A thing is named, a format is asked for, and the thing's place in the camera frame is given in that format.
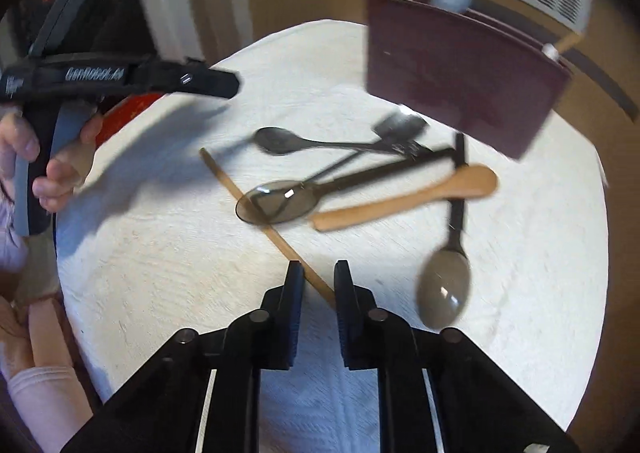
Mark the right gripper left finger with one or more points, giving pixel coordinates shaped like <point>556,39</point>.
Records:
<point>279,333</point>

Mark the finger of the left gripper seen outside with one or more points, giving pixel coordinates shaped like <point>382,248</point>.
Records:
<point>212,80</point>

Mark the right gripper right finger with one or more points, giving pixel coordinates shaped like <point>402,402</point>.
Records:
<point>352,305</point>

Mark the dark metal spoon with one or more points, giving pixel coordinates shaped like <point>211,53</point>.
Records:
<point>280,141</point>

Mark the wooden spoon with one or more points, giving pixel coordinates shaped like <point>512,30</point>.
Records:
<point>466,183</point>

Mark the metal spatula scoop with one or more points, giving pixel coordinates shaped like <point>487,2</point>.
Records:
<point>395,128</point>

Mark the person's left forearm sleeve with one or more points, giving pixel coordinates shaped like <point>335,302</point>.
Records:
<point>52,403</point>

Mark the person's left hand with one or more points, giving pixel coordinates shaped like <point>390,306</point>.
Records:
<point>66,170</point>

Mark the maroon plastic utensil holder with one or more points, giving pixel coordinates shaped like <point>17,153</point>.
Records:
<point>465,70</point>

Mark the white tipped wooden chopstick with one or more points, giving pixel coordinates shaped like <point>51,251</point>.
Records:
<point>554,51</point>

